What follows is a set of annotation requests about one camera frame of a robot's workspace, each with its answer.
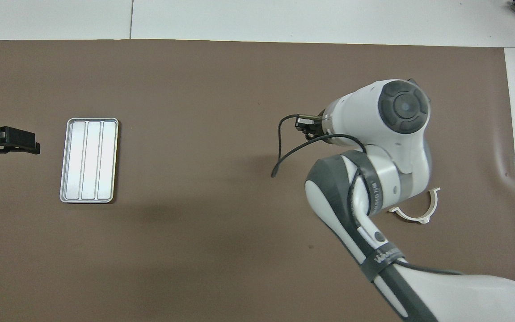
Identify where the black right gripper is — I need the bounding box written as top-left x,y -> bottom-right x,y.
295,115 -> 327,143

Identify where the silver metal tray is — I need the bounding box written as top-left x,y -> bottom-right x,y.
59,118 -> 119,204

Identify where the brown paper table mat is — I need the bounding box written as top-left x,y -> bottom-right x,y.
0,39 -> 515,322

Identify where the white curved plastic bracket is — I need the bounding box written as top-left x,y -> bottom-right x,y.
388,187 -> 441,224

